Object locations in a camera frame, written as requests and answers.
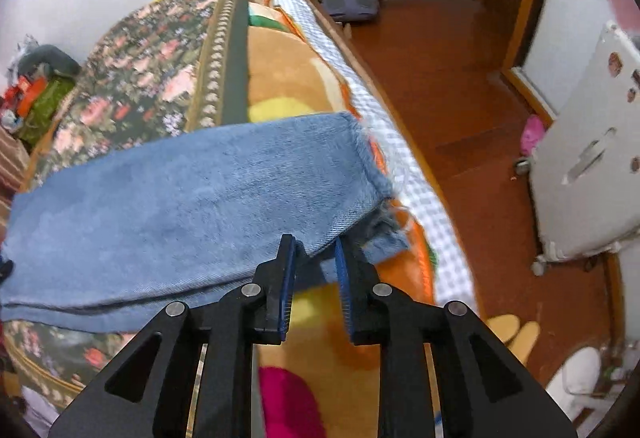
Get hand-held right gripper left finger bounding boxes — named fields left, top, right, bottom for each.
left=47, top=234, right=301, bottom=438

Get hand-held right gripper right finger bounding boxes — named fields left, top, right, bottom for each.
left=335, top=235, right=578, bottom=438

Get blue denim pants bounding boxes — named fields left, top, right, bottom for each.
left=0, top=112, right=411, bottom=334

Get checkered bed sheet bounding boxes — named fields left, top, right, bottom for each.
left=262, top=0, right=476, bottom=314

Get beige slipper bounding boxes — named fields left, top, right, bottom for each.
left=487, top=314, right=521, bottom=346
left=510, top=321, right=542, bottom=366

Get orange printed blanket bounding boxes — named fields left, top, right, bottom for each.
left=245, top=0, right=436, bottom=438

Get pink plastic bag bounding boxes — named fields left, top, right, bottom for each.
left=519, top=114, right=545, bottom=158

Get white plastic object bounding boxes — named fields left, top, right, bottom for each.
left=545, top=347, right=603, bottom=421

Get dark floral blanket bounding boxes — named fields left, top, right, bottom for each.
left=0, top=0, right=251, bottom=411

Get white wheeled cabinet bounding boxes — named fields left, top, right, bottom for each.
left=530, top=21, right=640, bottom=275

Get green patterned bag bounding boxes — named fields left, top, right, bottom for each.
left=17, top=77, right=76, bottom=151

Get orange box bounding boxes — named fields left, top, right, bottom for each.
left=17, top=77, right=48, bottom=116

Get white plastic bag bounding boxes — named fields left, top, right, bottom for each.
left=10, top=34, right=40, bottom=69

